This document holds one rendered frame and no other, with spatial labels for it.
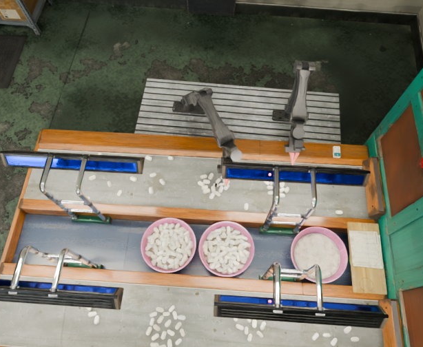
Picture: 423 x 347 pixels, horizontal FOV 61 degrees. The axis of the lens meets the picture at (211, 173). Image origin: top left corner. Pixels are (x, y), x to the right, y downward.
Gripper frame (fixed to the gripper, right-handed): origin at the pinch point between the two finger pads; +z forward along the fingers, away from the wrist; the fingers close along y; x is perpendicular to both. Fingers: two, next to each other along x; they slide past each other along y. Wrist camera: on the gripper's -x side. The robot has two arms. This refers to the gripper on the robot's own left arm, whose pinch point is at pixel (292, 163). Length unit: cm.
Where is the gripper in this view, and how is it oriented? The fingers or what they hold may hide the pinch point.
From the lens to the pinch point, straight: 188.0
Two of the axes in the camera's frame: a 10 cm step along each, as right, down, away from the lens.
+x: 0.5, -2.7, 9.6
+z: -0.4, 9.6, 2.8
